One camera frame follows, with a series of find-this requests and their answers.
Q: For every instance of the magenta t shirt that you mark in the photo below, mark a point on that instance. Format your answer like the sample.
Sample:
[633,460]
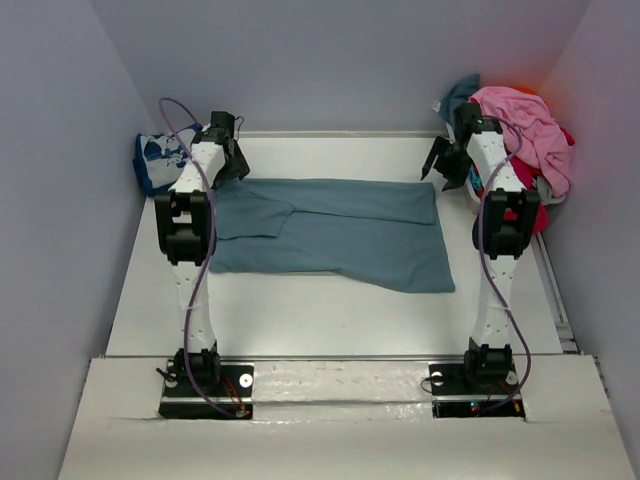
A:
[527,176]

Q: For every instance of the pink t shirt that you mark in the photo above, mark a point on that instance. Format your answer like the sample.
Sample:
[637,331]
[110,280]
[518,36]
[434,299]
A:
[545,145]

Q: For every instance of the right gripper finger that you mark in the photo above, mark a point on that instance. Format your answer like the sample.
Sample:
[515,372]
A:
[437,149]
[454,180]

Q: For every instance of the grey white t shirt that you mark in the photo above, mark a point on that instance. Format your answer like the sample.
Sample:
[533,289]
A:
[546,194]

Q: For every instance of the teal t shirt in pile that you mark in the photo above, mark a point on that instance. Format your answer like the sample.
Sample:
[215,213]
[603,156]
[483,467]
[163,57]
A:
[457,95]

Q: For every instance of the folded blue mickey t shirt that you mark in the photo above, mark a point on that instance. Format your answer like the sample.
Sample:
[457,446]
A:
[159,159]

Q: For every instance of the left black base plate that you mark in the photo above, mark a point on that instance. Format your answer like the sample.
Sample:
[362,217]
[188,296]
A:
[230,399]

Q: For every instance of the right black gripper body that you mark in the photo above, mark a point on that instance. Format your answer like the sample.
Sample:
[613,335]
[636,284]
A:
[455,161]

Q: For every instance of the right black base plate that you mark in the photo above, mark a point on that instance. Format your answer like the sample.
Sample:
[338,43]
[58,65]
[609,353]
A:
[454,397]

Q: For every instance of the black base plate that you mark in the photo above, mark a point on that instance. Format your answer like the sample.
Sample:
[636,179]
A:
[230,399]
[454,397]

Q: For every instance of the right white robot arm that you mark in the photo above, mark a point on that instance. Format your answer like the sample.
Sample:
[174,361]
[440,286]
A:
[502,232]

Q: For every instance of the light blue t shirt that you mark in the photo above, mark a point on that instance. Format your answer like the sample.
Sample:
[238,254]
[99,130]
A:
[475,180]

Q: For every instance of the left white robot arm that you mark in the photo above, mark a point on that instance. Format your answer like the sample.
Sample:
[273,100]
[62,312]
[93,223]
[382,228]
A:
[186,227]

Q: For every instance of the grey-blue t shirt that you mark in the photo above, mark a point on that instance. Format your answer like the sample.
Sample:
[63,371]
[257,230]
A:
[386,234]

